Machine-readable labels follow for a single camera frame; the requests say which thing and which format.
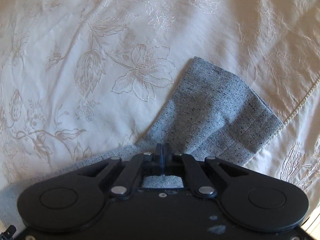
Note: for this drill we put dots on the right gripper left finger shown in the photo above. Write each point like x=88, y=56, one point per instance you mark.
x=134, y=171

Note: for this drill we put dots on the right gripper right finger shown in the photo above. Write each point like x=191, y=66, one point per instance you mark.
x=189, y=170

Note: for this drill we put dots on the cream embroidered bedspread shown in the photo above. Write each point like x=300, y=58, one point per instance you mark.
x=273, y=45

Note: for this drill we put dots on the grey sweat pants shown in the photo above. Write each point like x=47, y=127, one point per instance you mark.
x=58, y=121

